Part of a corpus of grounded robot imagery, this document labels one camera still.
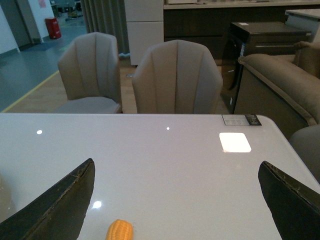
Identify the beige chair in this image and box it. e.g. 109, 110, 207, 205
132, 39, 223, 114
55, 32, 123, 114

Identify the red bin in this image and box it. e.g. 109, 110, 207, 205
45, 17, 62, 39

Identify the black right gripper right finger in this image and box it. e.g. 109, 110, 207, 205
258, 161, 320, 240

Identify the black washing machine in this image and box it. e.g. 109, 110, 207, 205
221, 21, 312, 114

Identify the grey fabric sofa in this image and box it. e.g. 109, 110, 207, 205
234, 41, 320, 139

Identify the yellow corn cob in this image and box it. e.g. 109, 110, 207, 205
105, 219, 134, 240

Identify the dark kitchen counter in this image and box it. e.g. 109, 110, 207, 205
163, 0, 320, 61

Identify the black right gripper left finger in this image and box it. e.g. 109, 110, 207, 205
0, 158, 96, 240

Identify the beige chair left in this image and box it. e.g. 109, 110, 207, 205
55, 32, 123, 114

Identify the beige chair right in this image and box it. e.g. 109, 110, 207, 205
132, 39, 223, 114

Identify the grey chair at table side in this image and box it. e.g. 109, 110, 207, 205
289, 124, 320, 183

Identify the label sticker on table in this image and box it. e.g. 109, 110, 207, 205
222, 114, 262, 126

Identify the grey curtain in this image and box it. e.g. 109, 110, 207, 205
80, 0, 130, 54

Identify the white cabinet column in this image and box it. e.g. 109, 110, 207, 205
124, 0, 164, 66

